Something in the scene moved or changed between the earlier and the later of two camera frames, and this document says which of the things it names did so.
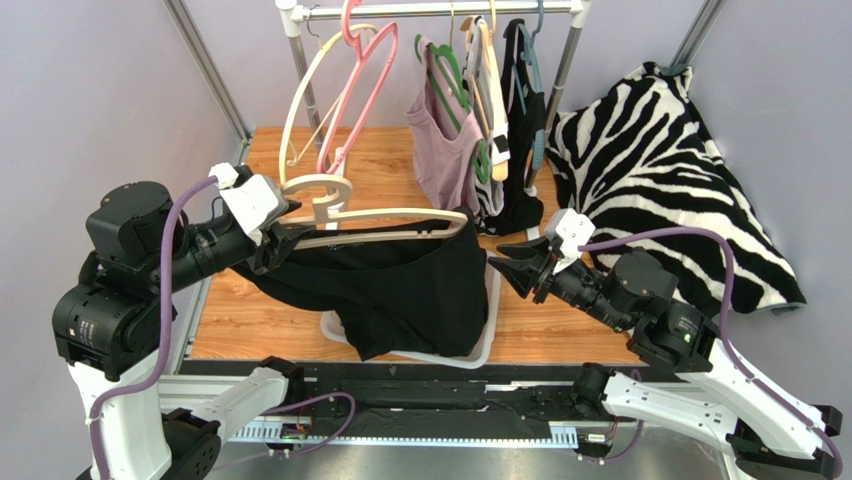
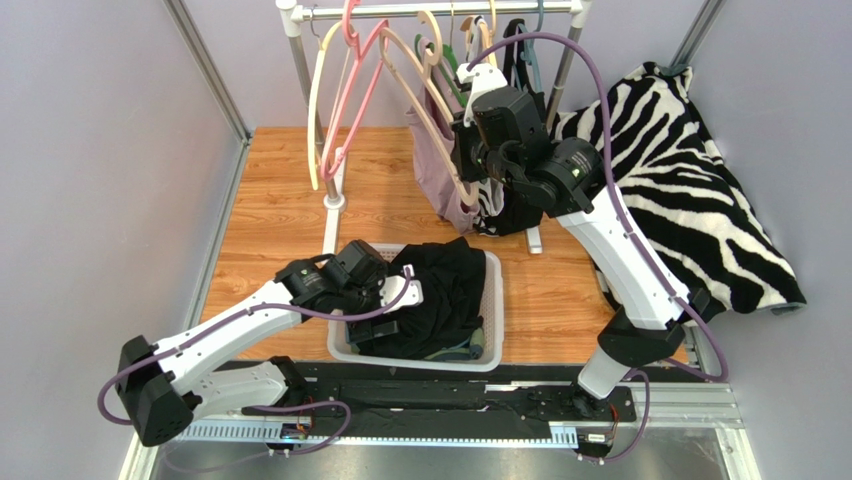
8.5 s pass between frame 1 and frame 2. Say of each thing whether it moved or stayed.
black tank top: moved
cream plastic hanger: moved
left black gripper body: moved
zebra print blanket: stayed
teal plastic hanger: stayed
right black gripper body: moved
